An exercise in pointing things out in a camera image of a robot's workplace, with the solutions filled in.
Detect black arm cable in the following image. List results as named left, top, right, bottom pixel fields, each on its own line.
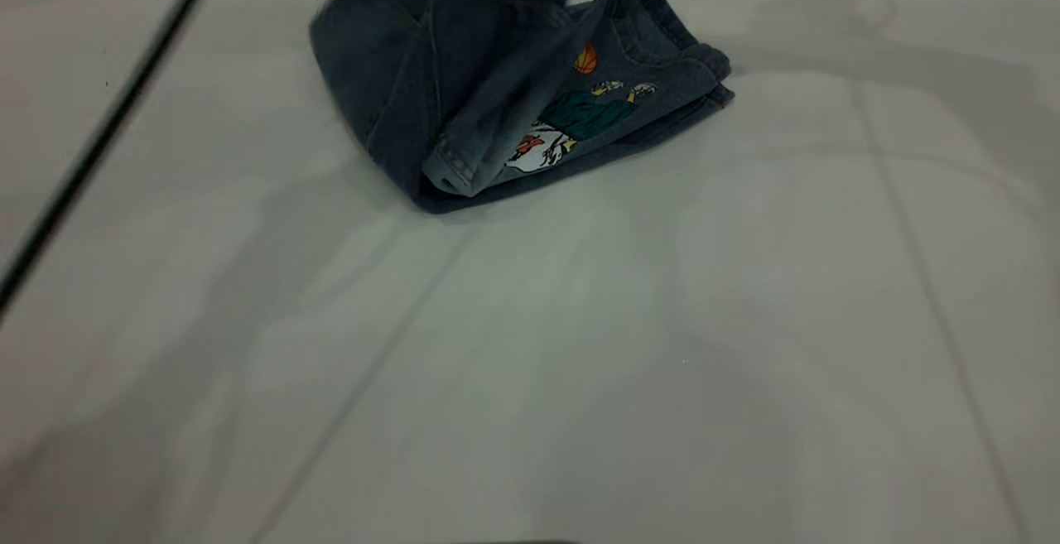
left=0, top=0, right=234, bottom=317

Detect blue denim jeans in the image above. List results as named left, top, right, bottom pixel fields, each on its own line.
left=309, top=0, right=736, bottom=215

